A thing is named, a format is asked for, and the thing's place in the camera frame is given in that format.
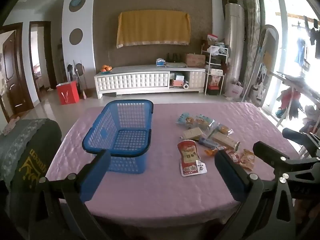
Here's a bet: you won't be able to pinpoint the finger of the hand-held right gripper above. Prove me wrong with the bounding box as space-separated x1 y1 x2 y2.
283 127 320 151
253 141 320 176

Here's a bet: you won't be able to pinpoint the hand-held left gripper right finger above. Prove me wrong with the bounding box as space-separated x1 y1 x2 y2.
214 150 299 240

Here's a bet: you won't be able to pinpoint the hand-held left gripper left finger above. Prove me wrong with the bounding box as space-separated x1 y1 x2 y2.
30 149 112 240

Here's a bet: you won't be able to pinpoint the red snack packet clear window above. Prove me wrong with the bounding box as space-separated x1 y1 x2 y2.
225 150 240 164

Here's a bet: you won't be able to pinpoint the red and yellow snack packet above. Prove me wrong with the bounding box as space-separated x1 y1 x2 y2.
204 147 228 155

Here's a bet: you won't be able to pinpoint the long beige biscuit packet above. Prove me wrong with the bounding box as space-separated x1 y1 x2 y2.
209 132 240 148

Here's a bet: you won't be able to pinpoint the small clear blue packet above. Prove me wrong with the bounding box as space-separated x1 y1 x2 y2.
198 137 218 148

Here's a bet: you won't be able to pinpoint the red white pouch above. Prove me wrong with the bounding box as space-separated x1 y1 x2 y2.
177 140 207 177

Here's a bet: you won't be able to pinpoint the clear packet with orange snack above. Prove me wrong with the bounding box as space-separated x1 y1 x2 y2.
215 124 234 135

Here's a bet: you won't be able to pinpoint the blue plastic basket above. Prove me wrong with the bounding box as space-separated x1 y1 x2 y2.
82 99 154 174

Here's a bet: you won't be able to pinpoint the beige cracker packet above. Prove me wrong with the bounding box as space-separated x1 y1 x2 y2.
179 127 203 140

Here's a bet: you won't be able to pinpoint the blue white bread packet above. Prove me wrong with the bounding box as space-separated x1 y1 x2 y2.
176 112 198 126
194 114 216 130

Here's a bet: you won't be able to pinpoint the red garment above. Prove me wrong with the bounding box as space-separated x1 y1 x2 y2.
276 87 303 118

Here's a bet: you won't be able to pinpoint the white paper bag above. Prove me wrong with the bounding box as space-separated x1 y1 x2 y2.
225 81 243 98

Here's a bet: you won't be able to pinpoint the red paper bag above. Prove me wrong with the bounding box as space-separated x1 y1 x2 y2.
56 81 80 105

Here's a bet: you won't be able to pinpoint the broom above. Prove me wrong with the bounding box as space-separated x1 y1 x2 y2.
72 60 88 99

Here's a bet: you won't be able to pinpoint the chair with grey patterned cover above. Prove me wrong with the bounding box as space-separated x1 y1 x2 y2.
0 118 50 183

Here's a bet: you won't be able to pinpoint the white tufted television cabinet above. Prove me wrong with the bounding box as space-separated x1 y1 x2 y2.
94 64 207 99

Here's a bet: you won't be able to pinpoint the white metal shelf rack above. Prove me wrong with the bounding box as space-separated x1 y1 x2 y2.
201 44 229 96

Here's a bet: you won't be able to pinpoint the arched standing mirror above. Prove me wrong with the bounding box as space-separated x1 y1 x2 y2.
250 24 279 105

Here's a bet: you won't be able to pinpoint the hanging dark clothes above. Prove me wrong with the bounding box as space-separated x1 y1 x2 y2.
304 16 320 59

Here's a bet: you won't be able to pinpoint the standing air conditioner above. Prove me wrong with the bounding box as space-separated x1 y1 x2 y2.
224 3 245 98

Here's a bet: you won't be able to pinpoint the patterned curtain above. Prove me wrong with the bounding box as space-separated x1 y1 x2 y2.
240 0 262 98

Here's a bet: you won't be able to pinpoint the cardboard box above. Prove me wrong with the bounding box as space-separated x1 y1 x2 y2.
185 53 206 68

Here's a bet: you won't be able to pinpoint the brown wooden door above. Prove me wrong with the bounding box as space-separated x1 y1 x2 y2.
0 23 34 117

